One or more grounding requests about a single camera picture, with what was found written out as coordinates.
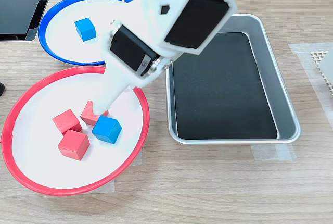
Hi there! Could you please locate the pale perforated base plate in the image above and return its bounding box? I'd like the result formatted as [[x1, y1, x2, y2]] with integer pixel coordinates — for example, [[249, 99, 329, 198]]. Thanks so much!
[[309, 51, 333, 96]]

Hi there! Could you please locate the blue cube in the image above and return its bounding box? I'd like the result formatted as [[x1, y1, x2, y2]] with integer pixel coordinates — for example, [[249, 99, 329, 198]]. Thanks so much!
[[74, 17, 97, 42], [91, 115, 123, 145]]

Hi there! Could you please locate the blue-rimmed white plate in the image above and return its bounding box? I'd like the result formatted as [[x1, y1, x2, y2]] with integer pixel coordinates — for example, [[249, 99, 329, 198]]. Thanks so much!
[[38, 0, 135, 66]]

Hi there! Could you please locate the clear tape sheet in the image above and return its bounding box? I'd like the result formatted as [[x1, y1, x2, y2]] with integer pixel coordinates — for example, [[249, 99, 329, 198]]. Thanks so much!
[[288, 42, 333, 117]]

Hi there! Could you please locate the clear tape strip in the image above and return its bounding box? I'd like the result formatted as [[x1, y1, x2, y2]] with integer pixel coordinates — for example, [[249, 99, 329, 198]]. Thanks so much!
[[82, 178, 115, 194], [251, 143, 297, 161], [129, 152, 143, 167]]

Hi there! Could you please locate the red cube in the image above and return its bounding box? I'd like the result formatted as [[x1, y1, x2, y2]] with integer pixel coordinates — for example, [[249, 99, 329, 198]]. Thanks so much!
[[80, 100, 103, 127], [57, 129, 91, 161], [52, 109, 83, 136]]

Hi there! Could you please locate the black tray mat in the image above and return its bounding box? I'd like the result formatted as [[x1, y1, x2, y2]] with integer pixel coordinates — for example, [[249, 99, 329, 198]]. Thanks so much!
[[171, 32, 278, 141]]

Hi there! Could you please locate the red-rimmed white plate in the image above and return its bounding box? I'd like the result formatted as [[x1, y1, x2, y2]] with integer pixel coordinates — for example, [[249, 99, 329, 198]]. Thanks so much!
[[1, 65, 151, 196]]

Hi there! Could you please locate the steel tray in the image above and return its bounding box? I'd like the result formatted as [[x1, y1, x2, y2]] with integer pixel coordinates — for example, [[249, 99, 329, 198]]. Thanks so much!
[[164, 13, 302, 146]]

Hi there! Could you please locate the black electronic device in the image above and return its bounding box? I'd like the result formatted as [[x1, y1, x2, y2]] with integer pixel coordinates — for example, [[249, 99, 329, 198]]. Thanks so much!
[[0, 0, 59, 42]]

